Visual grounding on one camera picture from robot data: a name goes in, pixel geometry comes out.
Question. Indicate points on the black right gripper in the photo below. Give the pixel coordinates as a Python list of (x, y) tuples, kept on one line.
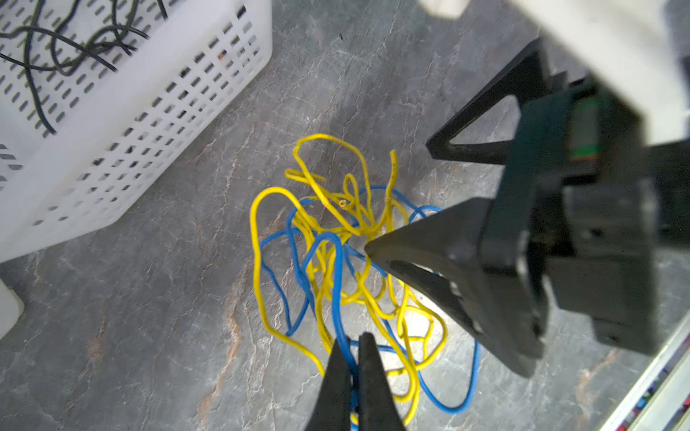
[(583, 203)]

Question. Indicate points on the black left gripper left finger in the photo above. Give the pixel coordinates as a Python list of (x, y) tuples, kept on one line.
[(332, 409)]

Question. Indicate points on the white plastic basket middle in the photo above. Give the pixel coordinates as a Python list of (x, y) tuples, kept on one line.
[(99, 97)]

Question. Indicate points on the white plastic basket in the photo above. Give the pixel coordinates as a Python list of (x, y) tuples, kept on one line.
[(99, 97), (11, 309)]

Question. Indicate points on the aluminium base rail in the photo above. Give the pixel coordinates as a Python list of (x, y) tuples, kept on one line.
[(659, 400)]

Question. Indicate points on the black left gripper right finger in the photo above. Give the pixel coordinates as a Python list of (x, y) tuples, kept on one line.
[(377, 409)]

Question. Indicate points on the white plastic basket left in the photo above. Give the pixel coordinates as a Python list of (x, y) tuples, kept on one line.
[(11, 309)]

